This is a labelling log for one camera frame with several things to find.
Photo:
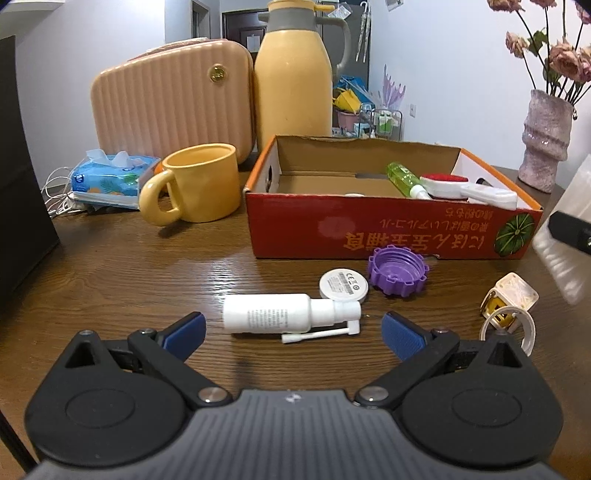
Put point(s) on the blue tissue pack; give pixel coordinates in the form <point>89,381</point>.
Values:
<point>106,182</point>

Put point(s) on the red and white case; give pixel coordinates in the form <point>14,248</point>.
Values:
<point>443,180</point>

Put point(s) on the orange cardboard box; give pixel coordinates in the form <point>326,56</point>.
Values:
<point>369,235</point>

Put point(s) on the pink plastic bucket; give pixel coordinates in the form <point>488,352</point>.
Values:
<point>347,121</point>

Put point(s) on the round white disc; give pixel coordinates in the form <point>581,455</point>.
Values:
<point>344,284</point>

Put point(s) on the wall electrical panel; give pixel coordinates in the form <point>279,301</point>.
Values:
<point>395,3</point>

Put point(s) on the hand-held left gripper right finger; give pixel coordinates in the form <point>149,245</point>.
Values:
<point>401,337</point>

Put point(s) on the orange fruit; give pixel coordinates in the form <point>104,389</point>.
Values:
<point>159,169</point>

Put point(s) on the yellow ceramic mug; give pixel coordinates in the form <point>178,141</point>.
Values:
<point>203,184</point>

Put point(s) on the clear plastic bag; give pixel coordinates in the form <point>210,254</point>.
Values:
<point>342,11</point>

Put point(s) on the yellow plastic object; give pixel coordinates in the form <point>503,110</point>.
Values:
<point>348,101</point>

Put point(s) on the blue plastic object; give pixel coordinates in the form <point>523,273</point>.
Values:
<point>355,85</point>

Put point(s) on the purple flower decoration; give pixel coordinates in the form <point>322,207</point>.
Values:
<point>393,90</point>

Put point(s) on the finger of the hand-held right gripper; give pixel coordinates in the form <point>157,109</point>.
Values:
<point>572,230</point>

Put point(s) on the dark wooden door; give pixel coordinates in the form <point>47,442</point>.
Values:
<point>233,27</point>

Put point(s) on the white paper notice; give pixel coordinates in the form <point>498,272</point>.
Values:
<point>253,43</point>

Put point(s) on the yellow thermos jug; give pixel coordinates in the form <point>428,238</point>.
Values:
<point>295,83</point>

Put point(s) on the green liquid bottle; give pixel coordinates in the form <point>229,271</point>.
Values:
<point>401,177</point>

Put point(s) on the purple ridged cap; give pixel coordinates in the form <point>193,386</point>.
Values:
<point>397,277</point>

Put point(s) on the bunch of dried pink roses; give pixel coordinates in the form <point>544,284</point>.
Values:
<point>565,60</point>

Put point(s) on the hanging folded umbrella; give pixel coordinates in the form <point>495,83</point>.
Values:
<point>364,32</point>

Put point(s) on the pink ribbed hard case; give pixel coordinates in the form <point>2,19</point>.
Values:
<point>175,106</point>

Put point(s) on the white rectangular device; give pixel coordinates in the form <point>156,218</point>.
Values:
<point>489,196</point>

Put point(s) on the grey refrigerator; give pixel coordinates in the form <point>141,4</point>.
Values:
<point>338,46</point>

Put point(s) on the white nasal spray bottle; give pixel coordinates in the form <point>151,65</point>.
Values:
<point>268,314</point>

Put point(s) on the clear yellow cube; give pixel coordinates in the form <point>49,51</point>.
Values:
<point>510,290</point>

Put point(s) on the pink textured vase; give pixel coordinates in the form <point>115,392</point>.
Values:
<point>545,143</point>

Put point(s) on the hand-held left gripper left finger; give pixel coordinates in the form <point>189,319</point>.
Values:
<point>184,334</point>

